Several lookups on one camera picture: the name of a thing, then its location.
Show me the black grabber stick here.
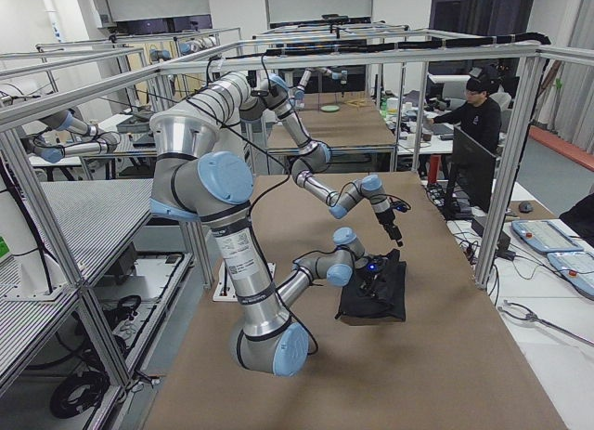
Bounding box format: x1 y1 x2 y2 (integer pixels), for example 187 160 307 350
497 300 593 346

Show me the black printed t-shirt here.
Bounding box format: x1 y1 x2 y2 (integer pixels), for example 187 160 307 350
334 249 407 322

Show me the aluminium frame post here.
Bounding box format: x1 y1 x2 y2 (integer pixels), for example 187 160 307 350
474 55 546 291

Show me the black Huawei monitor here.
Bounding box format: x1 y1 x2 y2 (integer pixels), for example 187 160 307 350
442 126 497 220

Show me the blue teach pendant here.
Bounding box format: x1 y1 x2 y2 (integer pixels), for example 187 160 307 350
547 252 594 300
510 220 584 254

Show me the black computer mouse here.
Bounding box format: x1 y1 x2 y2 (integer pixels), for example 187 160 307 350
518 201 534 214

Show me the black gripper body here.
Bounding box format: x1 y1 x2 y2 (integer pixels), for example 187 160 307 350
374 197 411 240
355 255 388 298

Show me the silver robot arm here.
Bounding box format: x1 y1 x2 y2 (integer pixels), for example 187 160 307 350
149 109 368 376
185 72 403 246

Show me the man with headset seated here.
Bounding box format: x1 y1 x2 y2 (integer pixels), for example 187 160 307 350
426 66 501 154

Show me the grey slatted work table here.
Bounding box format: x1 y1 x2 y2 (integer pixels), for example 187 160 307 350
1 179 151 390

